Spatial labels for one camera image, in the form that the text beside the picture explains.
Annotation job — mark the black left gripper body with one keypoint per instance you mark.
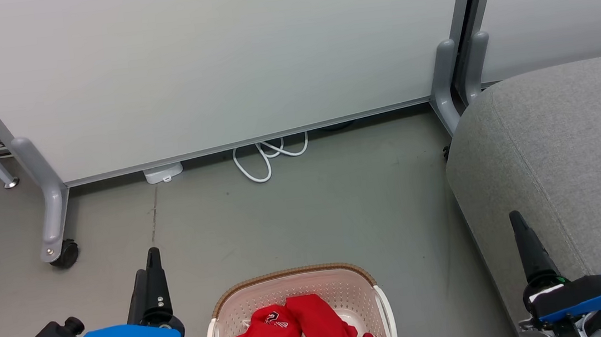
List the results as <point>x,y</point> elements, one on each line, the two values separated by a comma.
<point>171,320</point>

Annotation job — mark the grey fabric sofa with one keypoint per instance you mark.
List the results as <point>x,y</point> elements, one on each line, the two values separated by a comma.
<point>568,162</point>

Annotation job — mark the white power adapter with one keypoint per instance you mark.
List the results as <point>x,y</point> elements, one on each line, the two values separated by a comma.
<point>163,173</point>

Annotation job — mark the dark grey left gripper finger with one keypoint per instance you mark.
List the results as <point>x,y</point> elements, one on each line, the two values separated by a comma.
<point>157,284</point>
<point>138,300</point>

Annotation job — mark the white perforated laundry basket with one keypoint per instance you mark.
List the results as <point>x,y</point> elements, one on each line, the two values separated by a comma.
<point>269,294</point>

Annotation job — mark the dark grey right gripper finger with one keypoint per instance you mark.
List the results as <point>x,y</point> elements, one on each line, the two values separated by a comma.
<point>533,255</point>

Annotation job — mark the grey partition leg with caster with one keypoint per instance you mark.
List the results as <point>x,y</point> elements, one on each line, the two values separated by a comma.
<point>51,217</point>

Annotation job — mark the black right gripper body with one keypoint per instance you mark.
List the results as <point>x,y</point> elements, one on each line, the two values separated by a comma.
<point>576,293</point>

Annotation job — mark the large white partition board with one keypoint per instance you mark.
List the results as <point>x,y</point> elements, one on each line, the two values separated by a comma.
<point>211,60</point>

